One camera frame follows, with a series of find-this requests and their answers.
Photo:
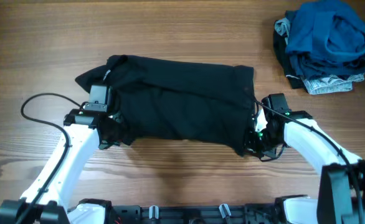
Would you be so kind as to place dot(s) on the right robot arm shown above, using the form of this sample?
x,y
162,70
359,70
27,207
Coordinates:
x,y
341,196

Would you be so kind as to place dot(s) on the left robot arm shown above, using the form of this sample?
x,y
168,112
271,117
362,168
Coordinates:
x,y
94,125

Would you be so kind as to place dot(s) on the blue crumpled garment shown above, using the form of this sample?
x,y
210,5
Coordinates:
x,y
326,38

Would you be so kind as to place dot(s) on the black t-shirt with logo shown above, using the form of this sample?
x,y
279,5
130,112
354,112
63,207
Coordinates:
x,y
178,100

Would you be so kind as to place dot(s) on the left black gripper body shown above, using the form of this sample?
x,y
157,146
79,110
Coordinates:
x,y
120,129

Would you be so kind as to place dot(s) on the black garment under pile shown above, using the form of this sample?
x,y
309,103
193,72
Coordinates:
x,y
279,46

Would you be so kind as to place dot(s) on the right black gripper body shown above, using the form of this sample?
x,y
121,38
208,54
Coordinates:
x,y
260,142

